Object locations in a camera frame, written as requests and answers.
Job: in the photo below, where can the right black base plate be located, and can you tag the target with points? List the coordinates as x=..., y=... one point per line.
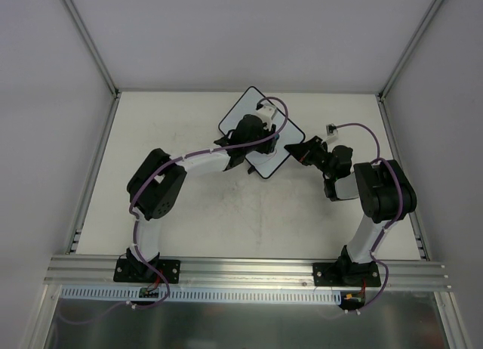
x=355, y=275

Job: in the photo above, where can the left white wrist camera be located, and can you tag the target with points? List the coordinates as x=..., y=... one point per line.
x=266, y=113

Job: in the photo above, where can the aluminium front rail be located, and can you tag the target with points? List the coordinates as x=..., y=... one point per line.
x=244, y=273

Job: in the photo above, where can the right aluminium frame post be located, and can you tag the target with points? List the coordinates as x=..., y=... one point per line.
x=423, y=25

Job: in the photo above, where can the left aluminium frame post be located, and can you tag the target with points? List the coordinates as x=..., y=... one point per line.
x=89, y=43

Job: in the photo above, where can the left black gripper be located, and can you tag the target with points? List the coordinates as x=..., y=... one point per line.
x=270, y=144

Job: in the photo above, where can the white slotted cable duct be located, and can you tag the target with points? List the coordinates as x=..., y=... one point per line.
x=180, y=294

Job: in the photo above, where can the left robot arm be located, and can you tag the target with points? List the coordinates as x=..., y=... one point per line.
x=156, y=184

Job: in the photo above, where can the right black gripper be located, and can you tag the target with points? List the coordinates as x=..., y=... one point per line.
x=309, y=152

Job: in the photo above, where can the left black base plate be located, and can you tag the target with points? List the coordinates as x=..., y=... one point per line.
x=130, y=270

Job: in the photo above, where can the small black-framed whiteboard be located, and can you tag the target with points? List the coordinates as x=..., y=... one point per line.
x=264, y=165

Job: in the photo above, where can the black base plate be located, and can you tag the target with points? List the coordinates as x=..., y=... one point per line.
x=130, y=270
x=355, y=275

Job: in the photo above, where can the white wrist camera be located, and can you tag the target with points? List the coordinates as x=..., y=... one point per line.
x=331, y=134
x=266, y=113

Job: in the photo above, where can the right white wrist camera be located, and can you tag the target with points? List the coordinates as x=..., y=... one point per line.
x=331, y=134

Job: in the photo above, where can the aluminium frame post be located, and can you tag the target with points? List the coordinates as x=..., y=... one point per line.
x=423, y=25
x=89, y=43

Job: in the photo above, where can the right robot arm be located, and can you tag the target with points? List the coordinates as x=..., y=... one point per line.
x=386, y=197

